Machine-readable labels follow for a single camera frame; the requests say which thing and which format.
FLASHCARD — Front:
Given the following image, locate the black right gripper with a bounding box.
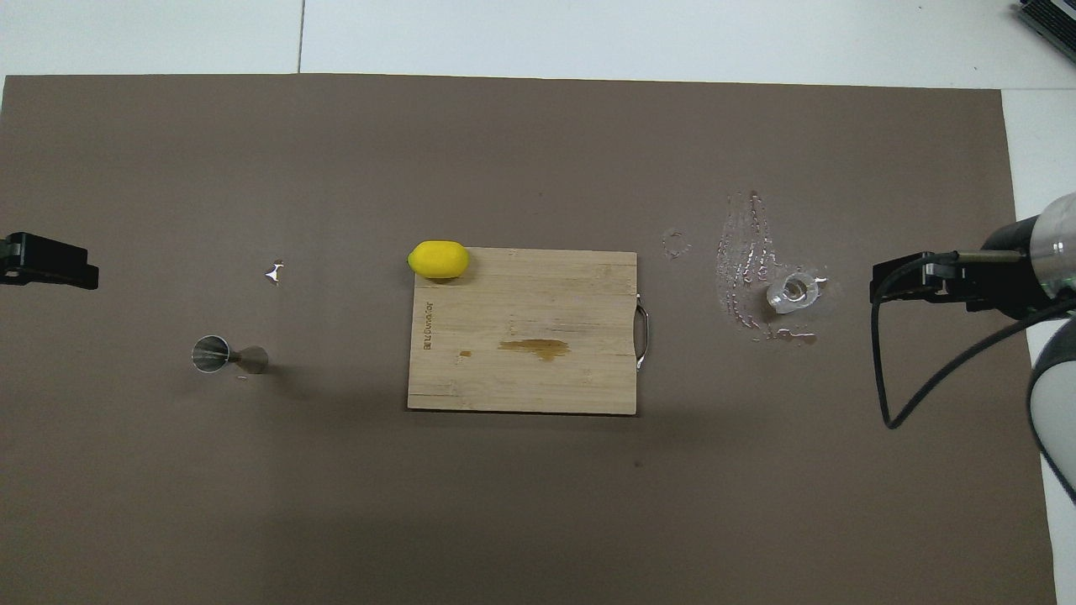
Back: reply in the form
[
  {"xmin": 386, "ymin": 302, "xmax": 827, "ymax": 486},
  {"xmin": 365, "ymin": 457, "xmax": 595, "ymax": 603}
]
[{"xmin": 872, "ymin": 217, "xmax": 1075, "ymax": 320}]

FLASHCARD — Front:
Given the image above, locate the clear glass cup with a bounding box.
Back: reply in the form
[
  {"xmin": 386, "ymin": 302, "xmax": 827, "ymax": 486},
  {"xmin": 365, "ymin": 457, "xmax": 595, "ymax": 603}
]
[{"xmin": 765, "ymin": 270, "xmax": 821, "ymax": 315}]

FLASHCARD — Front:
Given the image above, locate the steel double jigger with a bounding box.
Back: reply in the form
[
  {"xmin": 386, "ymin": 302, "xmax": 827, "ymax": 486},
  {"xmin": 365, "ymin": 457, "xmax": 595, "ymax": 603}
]
[{"xmin": 192, "ymin": 335, "xmax": 270, "ymax": 373}]

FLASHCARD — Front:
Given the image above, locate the grey laptop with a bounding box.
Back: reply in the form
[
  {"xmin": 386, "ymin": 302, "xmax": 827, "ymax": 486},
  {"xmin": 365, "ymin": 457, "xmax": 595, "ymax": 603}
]
[{"xmin": 1013, "ymin": 0, "xmax": 1076, "ymax": 61}]

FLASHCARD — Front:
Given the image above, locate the yellow lemon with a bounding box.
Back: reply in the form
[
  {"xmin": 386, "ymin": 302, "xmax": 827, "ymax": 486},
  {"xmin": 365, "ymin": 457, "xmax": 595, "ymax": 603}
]
[{"xmin": 408, "ymin": 240, "xmax": 470, "ymax": 280}]

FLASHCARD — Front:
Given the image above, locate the brown table mat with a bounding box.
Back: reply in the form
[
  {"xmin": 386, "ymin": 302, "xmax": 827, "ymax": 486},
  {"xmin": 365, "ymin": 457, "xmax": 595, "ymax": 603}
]
[{"xmin": 0, "ymin": 73, "xmax": 1058, "ymax": 605}]

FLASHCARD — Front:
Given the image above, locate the wooden cutting board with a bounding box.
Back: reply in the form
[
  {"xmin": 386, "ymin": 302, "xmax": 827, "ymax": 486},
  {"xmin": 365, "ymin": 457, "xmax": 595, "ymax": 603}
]
[{"xmin": 407, "ymin": 248, "xmax": 651, "ymax": 416}]

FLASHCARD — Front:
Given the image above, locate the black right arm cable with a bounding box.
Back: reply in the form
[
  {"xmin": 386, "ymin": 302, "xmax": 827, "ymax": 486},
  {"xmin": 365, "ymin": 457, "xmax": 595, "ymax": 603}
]
[{"xmin": 872, "ymin": 250, "xmax": 1076, "ymax": 430}]

